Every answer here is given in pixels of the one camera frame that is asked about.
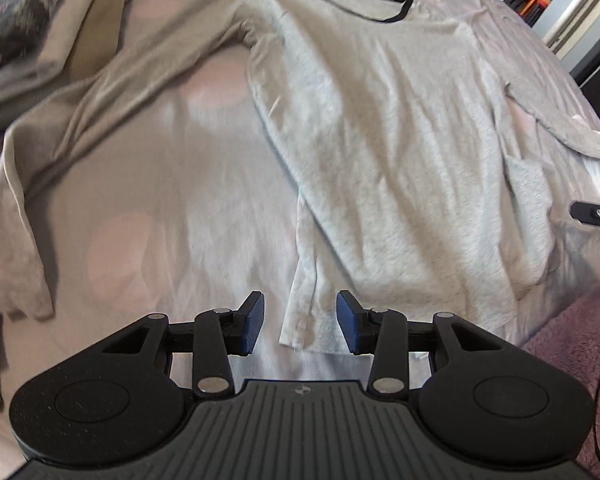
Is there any orange chair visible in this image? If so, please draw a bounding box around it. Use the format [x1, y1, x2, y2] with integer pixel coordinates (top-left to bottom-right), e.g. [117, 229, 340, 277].
[517, 0, 551, 26]

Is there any grey shirt with black trim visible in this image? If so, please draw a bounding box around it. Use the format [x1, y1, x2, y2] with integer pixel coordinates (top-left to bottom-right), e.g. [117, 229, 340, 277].
[0, 0, 600, 356]

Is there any purple fluffy blanket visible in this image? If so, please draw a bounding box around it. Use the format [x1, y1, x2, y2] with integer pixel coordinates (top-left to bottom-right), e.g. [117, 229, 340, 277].
[522, 277, 600, 480]

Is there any light grey folded sweatshirt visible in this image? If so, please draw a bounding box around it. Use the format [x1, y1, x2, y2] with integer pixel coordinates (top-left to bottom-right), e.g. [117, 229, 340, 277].
[0, 0, 118, 116]

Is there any dark floral folded garment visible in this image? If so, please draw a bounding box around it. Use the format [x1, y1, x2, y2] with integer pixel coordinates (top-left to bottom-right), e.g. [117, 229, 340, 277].
[0, 0, 76, 81]

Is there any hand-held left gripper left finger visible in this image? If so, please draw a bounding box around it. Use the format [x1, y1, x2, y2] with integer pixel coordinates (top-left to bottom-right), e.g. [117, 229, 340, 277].
[100, 290, 266, 401]

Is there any pink-dotted grey duvet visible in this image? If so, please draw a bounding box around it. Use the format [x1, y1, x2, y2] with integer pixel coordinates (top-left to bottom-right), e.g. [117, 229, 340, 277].
[0, 0, 600, 480]

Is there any beige folded fleece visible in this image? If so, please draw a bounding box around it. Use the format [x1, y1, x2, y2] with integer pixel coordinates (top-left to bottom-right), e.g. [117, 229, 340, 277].
[62, 0, 138, 78]

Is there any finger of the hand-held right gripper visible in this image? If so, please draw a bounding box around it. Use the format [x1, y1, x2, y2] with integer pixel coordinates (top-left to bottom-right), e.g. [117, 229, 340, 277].
[569, 201, 600, 232]

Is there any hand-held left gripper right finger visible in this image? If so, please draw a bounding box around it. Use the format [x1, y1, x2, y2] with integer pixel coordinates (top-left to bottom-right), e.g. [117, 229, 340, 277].
[336, 290, 501, 401]

